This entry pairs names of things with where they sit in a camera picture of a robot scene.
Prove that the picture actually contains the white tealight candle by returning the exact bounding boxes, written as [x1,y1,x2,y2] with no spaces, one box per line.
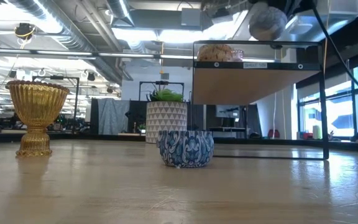
[248,1,288,42]
[156,129,215,169]

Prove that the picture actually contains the pink glass candle holder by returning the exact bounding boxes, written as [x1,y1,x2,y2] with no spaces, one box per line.
[231,49,245,62]

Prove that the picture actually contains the tan patterned candle tin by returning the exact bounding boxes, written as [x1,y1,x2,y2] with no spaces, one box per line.
[196,44,234,62]

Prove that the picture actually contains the amber glass candle holder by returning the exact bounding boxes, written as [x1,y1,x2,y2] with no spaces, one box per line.
[5,80,70,157]

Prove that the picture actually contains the computer monitor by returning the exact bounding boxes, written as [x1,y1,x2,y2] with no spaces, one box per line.
[215,105,241,119]

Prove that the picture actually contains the pale green cylinder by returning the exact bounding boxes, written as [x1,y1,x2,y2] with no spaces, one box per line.
[311,124,323,140]

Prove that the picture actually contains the succulent in white patterned pot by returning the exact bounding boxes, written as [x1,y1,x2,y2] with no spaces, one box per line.
[145,86,188,144]

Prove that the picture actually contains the grey curtain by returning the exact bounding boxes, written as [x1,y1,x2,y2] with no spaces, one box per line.
[96,98,131,136]

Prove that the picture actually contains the long ceiling light bar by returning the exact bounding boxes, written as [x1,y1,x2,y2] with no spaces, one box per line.
[0,46,198,60]

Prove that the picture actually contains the black ceiling device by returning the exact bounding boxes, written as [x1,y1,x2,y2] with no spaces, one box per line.
[14,22,37,40]

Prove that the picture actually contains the yellow hanging cable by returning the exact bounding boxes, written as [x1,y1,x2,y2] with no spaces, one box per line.
[323,0,329,75]

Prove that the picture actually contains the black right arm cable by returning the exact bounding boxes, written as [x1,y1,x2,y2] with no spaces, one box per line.
[309,0,358,105]

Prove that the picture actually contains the wooden shelf with black frame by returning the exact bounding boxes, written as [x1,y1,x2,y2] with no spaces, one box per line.
[191,39,329,161]

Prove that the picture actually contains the low black rack frame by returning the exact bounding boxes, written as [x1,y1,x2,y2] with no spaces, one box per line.
[138,80,185,102]

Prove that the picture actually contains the tall black rack frame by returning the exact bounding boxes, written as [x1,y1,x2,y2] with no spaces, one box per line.
[31,75,80,131]

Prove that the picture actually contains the black aluminium table frame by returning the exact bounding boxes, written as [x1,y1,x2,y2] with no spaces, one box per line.
[0,132,358,153]

